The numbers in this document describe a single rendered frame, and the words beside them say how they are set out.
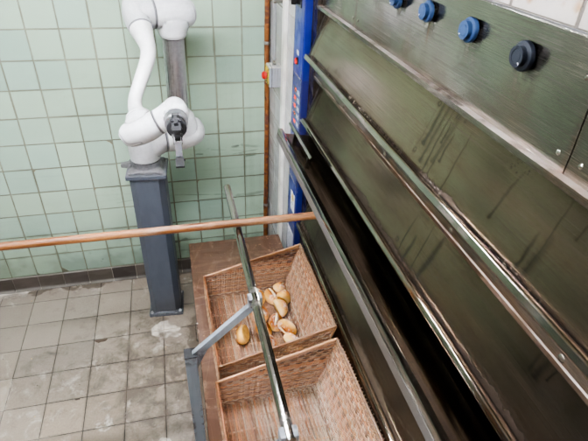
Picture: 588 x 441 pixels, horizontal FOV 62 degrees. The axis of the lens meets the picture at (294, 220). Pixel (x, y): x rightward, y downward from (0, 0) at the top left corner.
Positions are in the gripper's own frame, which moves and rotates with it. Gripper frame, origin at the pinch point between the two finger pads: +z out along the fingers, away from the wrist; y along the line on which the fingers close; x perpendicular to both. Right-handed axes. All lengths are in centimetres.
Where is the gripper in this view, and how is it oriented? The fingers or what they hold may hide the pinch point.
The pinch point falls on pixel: (178, 148)
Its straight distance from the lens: 175.4
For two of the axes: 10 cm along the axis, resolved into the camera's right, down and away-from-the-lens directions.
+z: 2.3, 5.5, -8.0
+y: -0.4, 8.3, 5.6
